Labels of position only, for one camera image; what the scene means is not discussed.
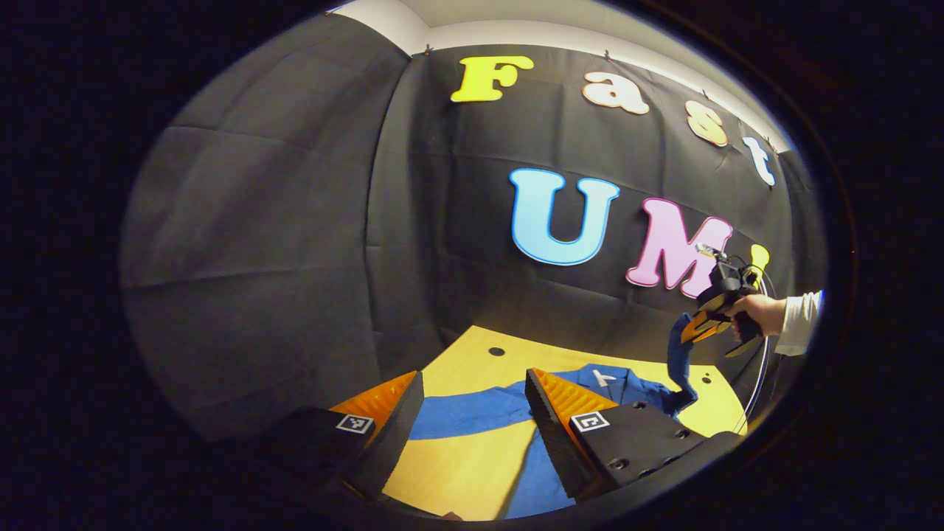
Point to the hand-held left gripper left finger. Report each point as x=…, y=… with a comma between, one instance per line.
x=394, y=435

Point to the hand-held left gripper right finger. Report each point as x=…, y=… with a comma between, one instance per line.
x=553, y=435

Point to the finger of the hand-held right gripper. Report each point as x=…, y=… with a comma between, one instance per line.
x=706, y=330
x=714, y=301

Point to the blue shirt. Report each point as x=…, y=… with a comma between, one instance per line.
x=472, y=413

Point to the black backdrop cloth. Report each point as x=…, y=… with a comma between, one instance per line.
x=295, y=221

